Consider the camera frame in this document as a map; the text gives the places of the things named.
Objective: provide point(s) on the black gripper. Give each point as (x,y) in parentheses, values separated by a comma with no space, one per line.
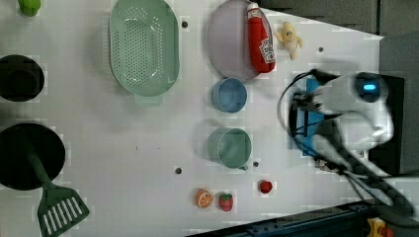
(304,102)

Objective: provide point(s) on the black steel toaster oven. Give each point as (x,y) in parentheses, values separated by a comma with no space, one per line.
(385,156)

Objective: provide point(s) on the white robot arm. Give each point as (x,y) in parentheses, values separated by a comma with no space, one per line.
(356,119)

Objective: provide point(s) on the peeled banana toy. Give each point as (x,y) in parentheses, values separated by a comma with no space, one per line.
(289,39)

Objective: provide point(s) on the red ketchup bottle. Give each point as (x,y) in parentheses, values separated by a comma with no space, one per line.
(260,46)

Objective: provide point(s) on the blue cup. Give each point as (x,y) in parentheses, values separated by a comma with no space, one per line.
(229,95)

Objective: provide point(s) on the green mug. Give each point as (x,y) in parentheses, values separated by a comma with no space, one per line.
(230,147)

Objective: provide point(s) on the small red tomato toy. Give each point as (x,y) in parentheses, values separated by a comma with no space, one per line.
(265,187)

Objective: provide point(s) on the pale pink plate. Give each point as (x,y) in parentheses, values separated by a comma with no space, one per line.
(228,40)

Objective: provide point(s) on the strawberry toy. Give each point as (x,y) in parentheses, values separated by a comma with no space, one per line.
(225,202)

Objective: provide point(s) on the orange slice toy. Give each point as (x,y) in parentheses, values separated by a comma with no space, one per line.
(204,198)

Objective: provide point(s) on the yellow red toy object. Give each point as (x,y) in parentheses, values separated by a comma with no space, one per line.
(379,228)

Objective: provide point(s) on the green perforated colander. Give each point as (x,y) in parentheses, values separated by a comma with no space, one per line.
(144,48)

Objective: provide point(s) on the green slotted spatula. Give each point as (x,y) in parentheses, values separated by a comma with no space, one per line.
(60,208)

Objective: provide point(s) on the small black pot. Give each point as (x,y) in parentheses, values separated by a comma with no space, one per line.
(21,78)

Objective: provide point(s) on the green toy pepper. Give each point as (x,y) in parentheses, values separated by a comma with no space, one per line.
(29,8)

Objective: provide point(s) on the large black pot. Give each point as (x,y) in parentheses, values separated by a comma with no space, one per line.
(16,171)

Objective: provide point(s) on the blue metal frame rail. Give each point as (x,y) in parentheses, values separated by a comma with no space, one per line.
(345,220)

